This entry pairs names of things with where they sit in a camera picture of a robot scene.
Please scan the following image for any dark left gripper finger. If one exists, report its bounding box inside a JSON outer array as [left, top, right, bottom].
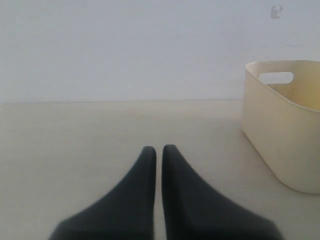
[[49, 146, 157, 240]]

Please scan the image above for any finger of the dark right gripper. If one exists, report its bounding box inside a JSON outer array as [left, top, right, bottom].
[[161, 144, 284, 240]]

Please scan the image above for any small cream plastic bin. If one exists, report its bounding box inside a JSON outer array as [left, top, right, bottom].
[[241, 60, 320, 194]]

